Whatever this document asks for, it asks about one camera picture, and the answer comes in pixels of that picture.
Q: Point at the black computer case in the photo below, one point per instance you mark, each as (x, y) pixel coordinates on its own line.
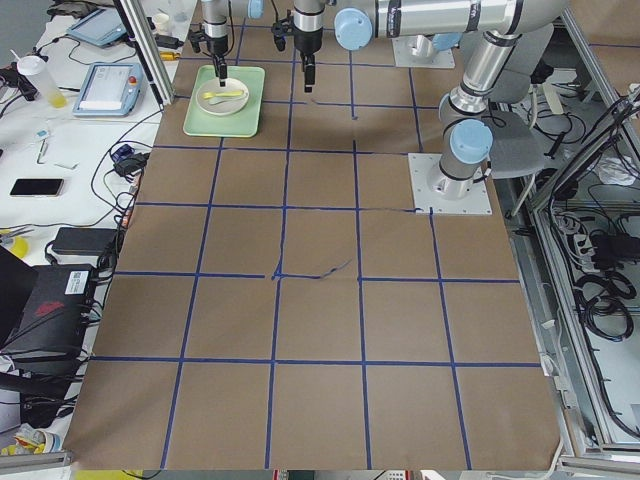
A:
(45, 308)

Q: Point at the black smartphone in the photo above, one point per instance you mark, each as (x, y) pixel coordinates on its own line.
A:
(36, 187)

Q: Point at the black power adapter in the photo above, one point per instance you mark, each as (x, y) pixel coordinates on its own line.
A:
(83, 241)

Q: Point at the aluminium frame post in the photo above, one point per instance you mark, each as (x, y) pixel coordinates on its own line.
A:
(140, 34)

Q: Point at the squeeze bottle yellow liquid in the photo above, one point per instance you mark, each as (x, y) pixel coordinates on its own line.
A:
(35, 69)

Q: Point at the yellow plastic fork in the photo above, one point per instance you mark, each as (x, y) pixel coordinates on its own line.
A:
(223, 94)

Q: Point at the blue teach pendant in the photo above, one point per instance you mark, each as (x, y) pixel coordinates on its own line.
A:
(101, 28)
(109, 90)

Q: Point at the white paper cup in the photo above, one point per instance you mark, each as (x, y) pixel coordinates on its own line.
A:
(162, 23)

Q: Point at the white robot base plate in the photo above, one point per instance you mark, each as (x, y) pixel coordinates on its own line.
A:
(435, 193)

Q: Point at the light green plastic tray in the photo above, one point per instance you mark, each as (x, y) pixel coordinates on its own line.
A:
(242, 124)

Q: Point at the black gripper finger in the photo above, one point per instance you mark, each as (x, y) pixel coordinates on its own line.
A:
(309, 71)
(220, 68)

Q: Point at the blue teach pendant far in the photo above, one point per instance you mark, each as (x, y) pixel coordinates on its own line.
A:
(101, 28)

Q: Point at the blue teach pendant near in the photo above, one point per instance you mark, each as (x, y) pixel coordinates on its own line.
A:
(109, 90)

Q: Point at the cream round plate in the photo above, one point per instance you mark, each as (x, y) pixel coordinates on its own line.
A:
(223, 109)

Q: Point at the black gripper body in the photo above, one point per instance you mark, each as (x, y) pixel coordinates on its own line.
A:
(217, 46)
(306, 45)

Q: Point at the grey office chair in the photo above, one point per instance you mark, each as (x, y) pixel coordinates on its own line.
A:
(515, 151)

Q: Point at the light green plastic spoon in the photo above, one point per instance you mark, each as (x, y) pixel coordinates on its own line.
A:
(221, 99)

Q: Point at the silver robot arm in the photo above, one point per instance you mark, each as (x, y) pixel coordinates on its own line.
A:
(214, 12)
(500, 24)

